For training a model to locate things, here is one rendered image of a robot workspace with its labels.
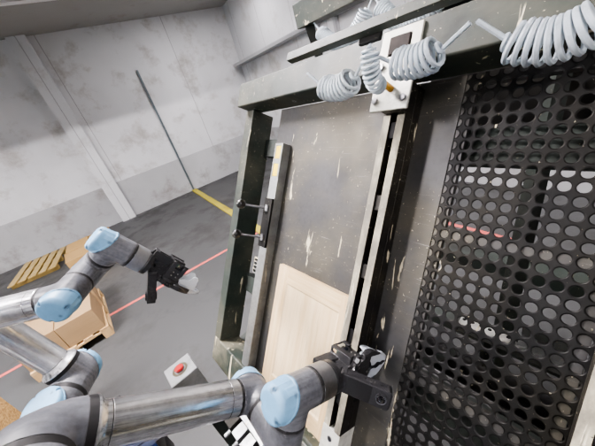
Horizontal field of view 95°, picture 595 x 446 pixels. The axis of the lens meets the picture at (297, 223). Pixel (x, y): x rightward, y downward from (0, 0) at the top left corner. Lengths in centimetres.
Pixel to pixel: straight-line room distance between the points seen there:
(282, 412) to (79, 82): 765
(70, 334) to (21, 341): 257
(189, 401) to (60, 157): 740
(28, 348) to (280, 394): 89
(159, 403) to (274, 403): 21
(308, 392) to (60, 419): 38
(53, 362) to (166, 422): 71
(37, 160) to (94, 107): 158
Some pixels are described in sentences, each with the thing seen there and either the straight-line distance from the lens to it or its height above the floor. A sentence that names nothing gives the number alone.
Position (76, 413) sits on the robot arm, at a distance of 60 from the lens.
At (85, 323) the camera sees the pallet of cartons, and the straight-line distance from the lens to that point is 377.
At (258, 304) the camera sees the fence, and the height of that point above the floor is 114.
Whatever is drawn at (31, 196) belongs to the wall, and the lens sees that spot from 803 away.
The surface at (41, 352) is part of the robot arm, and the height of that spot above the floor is 136.
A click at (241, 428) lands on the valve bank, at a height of 77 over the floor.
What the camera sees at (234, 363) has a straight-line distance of 140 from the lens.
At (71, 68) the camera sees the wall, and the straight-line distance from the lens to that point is 791.
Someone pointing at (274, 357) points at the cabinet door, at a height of 99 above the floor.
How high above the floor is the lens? 190
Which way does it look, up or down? 27 degrees down
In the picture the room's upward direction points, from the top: 17 degrees counter-clockwise
